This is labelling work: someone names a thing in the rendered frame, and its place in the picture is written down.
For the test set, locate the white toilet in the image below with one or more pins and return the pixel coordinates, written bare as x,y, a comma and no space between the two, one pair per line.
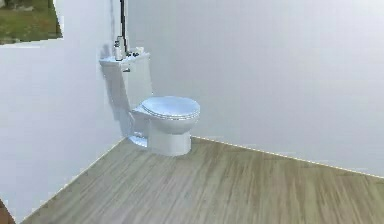
166,113

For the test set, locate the small black object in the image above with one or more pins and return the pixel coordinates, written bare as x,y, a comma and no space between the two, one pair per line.
134,53

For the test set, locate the white bottle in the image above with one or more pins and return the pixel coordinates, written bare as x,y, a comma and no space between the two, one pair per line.
118,51

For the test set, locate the black pole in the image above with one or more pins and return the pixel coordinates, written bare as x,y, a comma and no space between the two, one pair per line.
123,20

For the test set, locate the window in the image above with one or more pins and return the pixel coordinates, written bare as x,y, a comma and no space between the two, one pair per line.
28,18

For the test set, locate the brown wooden object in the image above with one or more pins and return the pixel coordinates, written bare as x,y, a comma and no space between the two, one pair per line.
5,215

